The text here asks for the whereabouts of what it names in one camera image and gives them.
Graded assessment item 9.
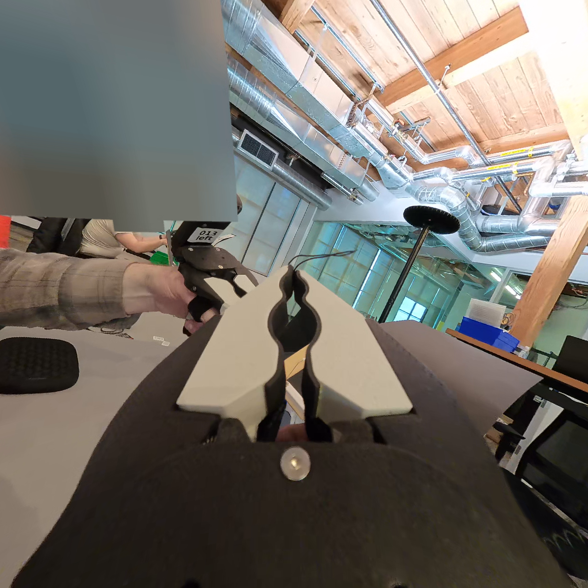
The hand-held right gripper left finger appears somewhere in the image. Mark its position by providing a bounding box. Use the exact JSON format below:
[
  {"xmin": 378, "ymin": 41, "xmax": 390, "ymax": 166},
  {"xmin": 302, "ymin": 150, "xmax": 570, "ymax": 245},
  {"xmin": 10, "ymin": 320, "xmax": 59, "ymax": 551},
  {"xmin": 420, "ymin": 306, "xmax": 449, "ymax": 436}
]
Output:
[{"xmin": 178, "ymin": 267, "xmax": 295, "ymax": 416}]

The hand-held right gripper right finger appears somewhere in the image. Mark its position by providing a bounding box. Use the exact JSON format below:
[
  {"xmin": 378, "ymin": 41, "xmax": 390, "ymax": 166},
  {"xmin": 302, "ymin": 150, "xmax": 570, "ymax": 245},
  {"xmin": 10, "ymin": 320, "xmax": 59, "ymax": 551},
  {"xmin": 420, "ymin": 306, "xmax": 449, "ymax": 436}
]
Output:
[{"xmin": 296, "ymin": 273, "xmax": 412, "ymax": 416}]

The thick black cable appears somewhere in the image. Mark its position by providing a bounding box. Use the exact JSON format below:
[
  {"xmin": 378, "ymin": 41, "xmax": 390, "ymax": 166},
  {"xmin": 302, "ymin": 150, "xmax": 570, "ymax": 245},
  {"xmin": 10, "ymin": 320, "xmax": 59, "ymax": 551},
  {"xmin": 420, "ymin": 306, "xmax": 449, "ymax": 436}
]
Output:
[{"xmin": 274, "ymin": 248, "xmax": 356, "ymax": 359}]

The person's left forearm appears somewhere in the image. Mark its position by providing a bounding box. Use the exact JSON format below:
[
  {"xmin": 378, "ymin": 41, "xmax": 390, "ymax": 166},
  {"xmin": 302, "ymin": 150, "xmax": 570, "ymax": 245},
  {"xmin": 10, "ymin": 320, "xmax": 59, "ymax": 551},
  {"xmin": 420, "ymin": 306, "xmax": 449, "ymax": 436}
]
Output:
[{"xmin": 0, "ymin": 247, "xmax": 152, "ymax": 331}]

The person's left hand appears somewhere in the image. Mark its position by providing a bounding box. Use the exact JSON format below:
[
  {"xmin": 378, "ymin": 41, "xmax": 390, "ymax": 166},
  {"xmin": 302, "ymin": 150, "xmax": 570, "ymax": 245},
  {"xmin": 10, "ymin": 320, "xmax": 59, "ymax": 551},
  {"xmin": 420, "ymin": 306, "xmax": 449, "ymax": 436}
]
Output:
[{"xmin": 120, "ymin": 260, "xmax": 223, "ymax": 324}]

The black wood-rimmed board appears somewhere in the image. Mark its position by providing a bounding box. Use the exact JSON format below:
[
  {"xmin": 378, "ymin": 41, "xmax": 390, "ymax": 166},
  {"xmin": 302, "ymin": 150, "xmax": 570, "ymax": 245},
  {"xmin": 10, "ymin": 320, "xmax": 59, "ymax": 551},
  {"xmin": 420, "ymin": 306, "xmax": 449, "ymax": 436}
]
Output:
[{"xmin": 368, "ymin": 320, "xmax": 543, "ymax": 442}]

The white vent grille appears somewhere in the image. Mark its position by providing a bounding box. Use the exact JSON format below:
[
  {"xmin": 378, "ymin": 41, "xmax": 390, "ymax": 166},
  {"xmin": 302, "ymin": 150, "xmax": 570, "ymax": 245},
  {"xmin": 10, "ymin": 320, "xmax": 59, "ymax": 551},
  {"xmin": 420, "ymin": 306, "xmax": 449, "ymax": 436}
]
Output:
[{"xmin": 236, "ymin": 129, "xmax": 280, "ymax": 170}]

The blue plastic bin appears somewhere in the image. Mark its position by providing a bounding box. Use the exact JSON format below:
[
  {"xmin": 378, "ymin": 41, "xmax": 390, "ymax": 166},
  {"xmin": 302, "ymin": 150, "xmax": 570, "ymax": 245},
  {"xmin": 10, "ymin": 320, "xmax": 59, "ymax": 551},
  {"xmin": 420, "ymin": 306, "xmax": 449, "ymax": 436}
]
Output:
[{"xmin": 457, "ymin": 317, "xmax": 521, "ymax": 354}]

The black pole stand with disc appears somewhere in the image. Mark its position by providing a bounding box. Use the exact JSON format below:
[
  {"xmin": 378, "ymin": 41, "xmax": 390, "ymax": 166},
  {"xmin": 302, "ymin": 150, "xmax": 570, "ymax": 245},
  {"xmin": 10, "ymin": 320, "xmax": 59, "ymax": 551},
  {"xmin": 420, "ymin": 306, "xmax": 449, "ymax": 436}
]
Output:
[{"xmin": 379, "ymin": 205, "xmax": 458, "ymax": 322}]

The black textured pad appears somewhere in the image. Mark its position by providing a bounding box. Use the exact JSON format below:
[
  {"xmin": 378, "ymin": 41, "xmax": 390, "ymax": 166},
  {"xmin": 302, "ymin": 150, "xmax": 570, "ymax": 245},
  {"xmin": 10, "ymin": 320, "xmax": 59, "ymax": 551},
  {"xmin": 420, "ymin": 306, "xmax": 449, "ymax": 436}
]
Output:
[{"xmin": 0, "ymin": 337, "xmax": 80, "ymax": 394}]

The black tripod stand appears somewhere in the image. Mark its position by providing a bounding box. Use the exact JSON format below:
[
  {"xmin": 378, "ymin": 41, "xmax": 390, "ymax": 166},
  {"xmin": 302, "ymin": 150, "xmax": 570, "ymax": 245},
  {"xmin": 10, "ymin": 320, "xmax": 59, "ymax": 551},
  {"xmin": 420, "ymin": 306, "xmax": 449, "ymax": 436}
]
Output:
[{"xmin": 496, "ymin": 336, "xmax": 588, "ymax": 552}]

